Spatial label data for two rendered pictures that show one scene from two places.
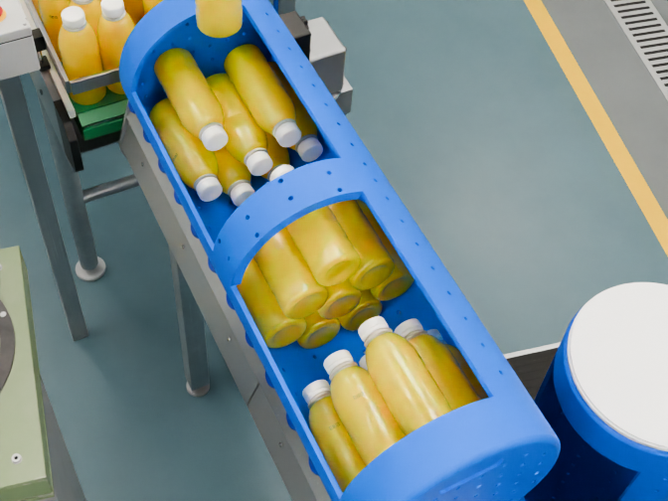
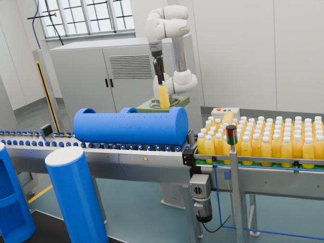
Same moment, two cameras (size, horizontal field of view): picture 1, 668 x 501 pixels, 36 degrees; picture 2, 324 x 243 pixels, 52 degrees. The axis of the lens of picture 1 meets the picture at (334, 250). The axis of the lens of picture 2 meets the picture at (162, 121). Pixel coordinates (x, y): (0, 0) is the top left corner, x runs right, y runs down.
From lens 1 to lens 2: 3.21 m
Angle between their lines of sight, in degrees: 99
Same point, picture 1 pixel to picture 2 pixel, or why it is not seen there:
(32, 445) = (140, 108)
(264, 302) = not seen: hidden behind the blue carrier
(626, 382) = (69, 150)
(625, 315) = (74, 155)
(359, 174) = (122, 114)
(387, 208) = (114, 115)
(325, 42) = (195, 179)
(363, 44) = not seen: outside the picture
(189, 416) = not seen: hidden behind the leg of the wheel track
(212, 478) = (176, 228)
